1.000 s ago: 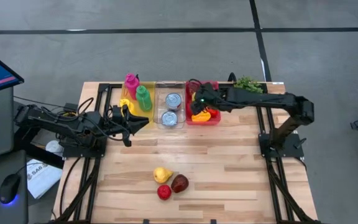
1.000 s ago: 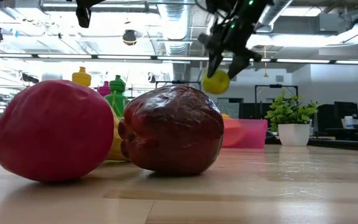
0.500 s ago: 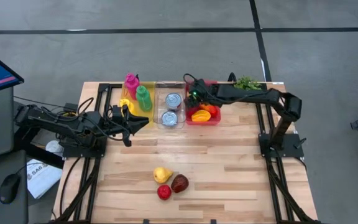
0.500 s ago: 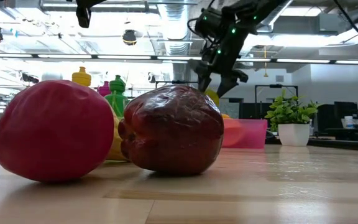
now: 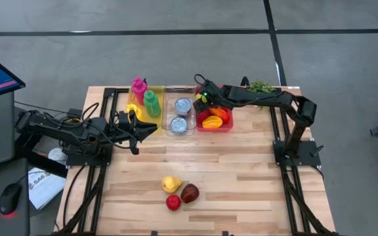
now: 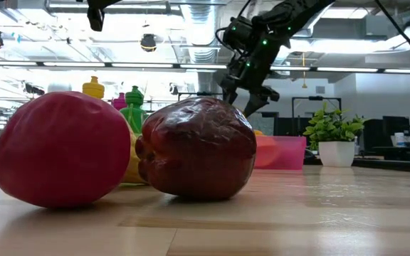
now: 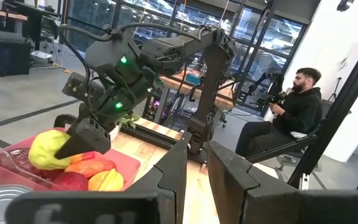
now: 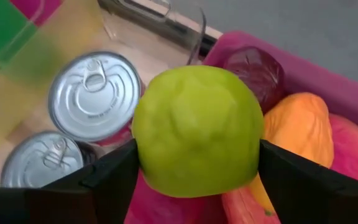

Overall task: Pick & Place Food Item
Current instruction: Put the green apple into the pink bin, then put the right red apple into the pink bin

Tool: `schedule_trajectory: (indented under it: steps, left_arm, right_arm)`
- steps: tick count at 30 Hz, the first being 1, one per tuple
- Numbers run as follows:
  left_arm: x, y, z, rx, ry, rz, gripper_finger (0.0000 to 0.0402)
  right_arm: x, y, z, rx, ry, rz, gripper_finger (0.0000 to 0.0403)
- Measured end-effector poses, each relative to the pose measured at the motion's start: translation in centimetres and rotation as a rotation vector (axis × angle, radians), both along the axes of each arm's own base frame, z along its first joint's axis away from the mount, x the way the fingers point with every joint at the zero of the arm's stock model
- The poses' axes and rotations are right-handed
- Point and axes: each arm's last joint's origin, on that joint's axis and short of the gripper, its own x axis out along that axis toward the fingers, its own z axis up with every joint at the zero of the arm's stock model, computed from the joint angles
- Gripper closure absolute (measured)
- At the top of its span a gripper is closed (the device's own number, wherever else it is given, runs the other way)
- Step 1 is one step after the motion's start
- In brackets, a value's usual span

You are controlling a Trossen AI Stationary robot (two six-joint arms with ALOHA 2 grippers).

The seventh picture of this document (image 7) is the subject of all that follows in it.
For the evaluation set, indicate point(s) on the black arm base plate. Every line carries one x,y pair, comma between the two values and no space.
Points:
194,149

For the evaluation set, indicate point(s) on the green plant in white pot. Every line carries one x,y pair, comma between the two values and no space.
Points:
129,119

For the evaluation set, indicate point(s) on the small red toy fruit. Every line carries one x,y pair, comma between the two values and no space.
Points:
90,166

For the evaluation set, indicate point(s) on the black table clamp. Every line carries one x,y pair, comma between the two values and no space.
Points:
64,119

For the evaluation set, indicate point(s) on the person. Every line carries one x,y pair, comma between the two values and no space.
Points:
297,112

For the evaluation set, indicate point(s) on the black office chair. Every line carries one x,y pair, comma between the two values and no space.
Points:
303,146

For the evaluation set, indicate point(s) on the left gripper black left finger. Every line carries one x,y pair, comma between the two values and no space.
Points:
104,208

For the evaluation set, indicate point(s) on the wooden table with metal legs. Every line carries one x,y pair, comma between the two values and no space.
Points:
179,85

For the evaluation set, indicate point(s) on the black computer pink light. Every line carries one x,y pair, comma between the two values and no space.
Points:
155,104

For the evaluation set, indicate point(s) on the black computer tower blue lights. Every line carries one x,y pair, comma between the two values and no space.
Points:
6,57

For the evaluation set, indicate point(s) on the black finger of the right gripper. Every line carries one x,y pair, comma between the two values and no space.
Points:
85,140

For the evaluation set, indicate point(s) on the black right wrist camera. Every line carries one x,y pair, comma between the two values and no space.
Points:
73,87

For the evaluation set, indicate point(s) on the black tripod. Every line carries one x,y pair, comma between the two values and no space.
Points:
334,90

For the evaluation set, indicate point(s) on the red toy apple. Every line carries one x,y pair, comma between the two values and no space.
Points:
70,182

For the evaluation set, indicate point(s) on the red translucent plastic bin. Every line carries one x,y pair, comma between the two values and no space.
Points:
126,165

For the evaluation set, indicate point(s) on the black slanted frame post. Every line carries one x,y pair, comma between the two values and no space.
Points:
337,109

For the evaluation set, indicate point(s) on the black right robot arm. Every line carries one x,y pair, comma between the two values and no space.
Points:
172,49

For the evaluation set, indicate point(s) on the glass window wall black frames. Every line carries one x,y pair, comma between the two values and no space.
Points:
259,31

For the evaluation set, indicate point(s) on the yellow and red toy mango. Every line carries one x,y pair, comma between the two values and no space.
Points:
106,182

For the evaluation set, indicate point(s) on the maroon oval toy fruit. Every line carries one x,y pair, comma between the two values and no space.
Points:
17,161

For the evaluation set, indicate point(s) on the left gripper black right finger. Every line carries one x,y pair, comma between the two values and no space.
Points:
291,208

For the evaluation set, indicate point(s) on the green toy apple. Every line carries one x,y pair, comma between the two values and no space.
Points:
47,149

